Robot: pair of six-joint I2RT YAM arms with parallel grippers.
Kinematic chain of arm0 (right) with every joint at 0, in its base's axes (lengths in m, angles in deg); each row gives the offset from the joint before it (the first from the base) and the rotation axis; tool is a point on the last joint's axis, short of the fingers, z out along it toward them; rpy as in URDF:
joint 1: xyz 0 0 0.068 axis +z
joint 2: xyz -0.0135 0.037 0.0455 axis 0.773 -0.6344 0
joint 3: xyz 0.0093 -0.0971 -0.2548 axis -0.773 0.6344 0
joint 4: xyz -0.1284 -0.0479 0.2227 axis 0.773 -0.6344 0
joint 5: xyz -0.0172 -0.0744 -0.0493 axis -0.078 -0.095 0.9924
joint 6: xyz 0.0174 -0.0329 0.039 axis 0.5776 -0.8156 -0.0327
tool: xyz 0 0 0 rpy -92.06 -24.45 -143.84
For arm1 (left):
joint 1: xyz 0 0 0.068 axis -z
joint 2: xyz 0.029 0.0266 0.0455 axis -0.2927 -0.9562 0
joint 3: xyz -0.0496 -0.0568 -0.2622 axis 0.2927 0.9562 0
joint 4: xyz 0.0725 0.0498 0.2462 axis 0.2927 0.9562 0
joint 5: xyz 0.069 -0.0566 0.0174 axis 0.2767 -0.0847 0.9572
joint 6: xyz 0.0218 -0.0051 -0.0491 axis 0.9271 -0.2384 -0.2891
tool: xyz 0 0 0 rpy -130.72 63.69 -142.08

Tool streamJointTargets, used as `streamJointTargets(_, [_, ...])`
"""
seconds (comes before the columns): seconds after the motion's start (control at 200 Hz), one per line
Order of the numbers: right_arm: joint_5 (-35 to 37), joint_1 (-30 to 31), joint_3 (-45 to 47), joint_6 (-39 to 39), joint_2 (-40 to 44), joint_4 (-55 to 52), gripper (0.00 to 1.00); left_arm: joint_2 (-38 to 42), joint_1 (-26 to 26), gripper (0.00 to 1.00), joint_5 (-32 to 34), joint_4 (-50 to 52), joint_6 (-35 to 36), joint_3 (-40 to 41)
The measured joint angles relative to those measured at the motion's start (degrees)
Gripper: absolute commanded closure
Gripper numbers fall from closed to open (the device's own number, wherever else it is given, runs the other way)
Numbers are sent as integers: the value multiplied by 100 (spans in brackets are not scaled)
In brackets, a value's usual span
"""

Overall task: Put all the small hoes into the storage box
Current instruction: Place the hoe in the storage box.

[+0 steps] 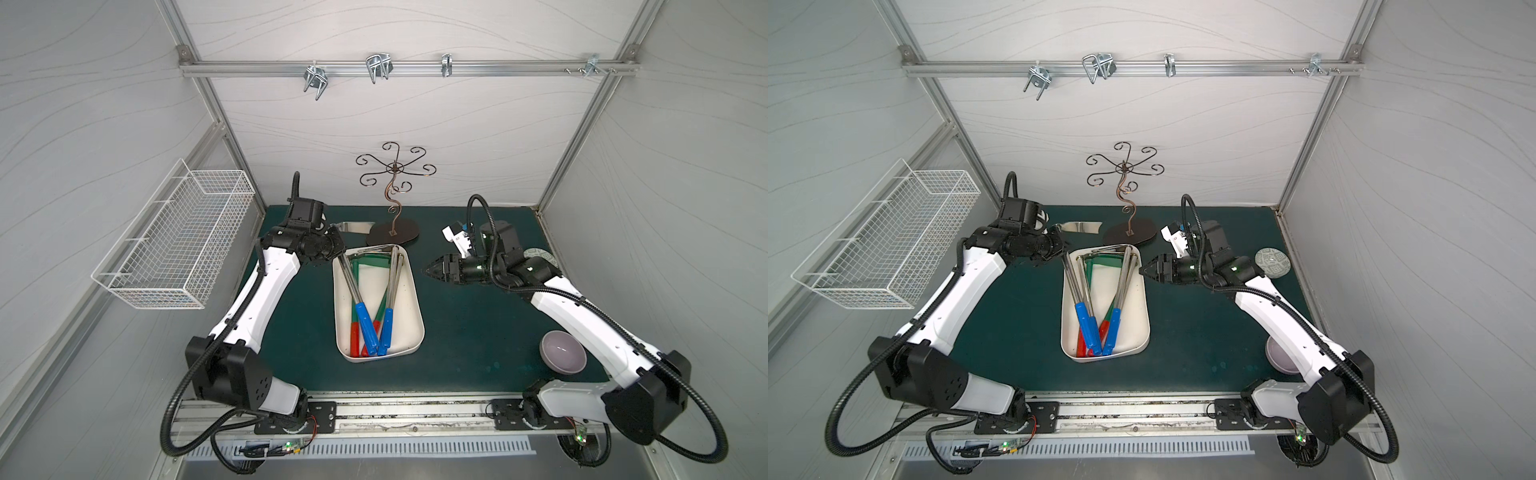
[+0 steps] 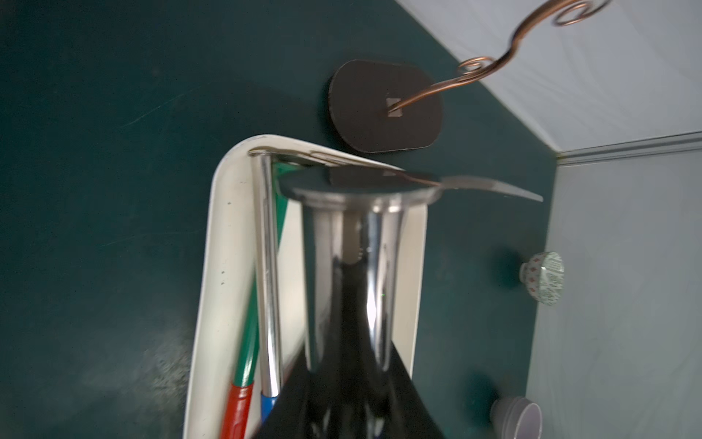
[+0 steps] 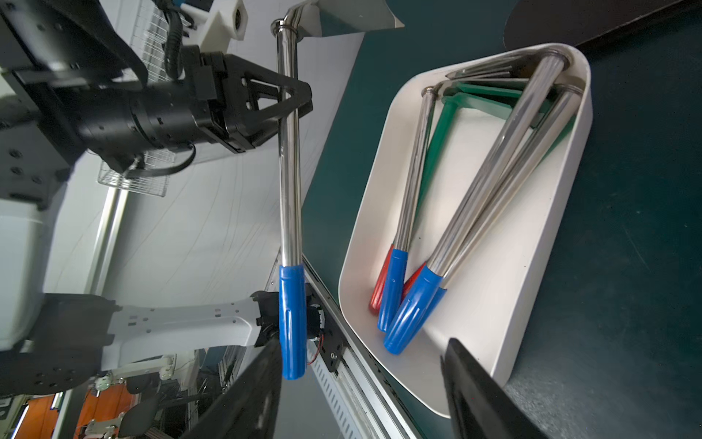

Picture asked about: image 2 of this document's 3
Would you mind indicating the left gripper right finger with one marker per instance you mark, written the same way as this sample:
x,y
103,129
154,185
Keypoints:
x,y
408,416

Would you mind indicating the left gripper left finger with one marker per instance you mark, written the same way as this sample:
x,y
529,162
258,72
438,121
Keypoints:
x,y
288,418

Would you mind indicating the green hoe red grip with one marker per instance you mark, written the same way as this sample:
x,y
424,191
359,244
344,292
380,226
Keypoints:
x,y
241,391

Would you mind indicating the steel hoe blue grip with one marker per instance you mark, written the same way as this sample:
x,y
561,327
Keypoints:
x,y
267,281
353,218

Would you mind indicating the white storage box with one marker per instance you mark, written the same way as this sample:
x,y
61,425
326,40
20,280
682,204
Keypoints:
x,y
228,273

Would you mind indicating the purple bowl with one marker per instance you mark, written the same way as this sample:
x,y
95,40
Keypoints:
x,y
516,418

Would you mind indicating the tape roll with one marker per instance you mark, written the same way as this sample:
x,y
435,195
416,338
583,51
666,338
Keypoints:
x,y
543,276

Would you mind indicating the metal jewelry tree stand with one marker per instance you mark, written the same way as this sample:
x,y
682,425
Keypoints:
x,y
381,107

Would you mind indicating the green table mat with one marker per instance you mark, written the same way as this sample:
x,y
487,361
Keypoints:
x,y
114,117

